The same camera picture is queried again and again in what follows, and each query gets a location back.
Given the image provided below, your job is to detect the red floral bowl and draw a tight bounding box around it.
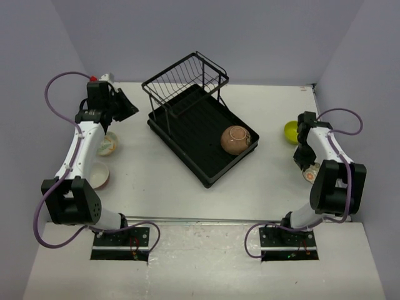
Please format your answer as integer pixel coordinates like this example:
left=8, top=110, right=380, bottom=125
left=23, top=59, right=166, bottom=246
left=89, top=162, right=110, bottom=190

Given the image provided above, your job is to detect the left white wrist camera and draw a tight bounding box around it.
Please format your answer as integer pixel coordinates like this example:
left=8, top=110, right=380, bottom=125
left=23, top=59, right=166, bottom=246
left=99, top=73, right=114, bottom=85

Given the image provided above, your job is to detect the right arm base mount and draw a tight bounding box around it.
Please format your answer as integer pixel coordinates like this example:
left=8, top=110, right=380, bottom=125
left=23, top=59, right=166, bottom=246
left=259, top=225, right=319, bottom=262

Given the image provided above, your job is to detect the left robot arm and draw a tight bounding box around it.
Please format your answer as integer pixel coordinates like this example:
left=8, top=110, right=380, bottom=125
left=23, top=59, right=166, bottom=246
left=34, top=77, right=139, bottom=246

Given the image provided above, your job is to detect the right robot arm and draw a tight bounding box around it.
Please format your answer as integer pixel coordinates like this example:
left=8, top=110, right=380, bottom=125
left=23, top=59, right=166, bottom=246
left=279, top=109, right=367, bottom=246

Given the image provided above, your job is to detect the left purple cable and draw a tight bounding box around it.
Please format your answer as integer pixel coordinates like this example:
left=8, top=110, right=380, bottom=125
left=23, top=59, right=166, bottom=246
left=32, top=71, right=161, bottom=251

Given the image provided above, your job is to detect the brown ceramic bowl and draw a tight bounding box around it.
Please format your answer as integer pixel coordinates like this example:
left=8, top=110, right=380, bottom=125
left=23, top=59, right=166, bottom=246
left=221, top=126, right=251, bottom=156

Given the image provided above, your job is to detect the yellow green bowl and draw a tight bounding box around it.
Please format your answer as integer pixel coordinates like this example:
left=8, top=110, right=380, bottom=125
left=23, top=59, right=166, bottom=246
left=284, top=121, right=298, bottom=145

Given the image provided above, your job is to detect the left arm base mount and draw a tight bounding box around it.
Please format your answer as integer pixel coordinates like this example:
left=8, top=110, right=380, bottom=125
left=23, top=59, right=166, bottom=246
left=90, top=227, right=150, bottom=262

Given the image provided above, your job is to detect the aluminium rail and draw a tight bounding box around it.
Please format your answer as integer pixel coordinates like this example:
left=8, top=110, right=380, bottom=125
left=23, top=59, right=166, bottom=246
left=116, top=213, right=280, bottom=224

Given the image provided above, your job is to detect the white lobed bowl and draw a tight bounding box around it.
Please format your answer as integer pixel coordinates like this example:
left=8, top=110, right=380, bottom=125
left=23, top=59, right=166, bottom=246
left=302, top=166, right=319, bottom=184

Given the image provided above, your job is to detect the white orange leaf bowl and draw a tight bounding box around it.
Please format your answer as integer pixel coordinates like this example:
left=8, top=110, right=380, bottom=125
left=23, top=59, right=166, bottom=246
left=97, top=131, right=119, bottom=156

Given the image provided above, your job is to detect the black wire dish rack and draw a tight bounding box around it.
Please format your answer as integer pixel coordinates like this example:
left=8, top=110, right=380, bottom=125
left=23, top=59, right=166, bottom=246
left=141, top=51, right=259, bottom=188

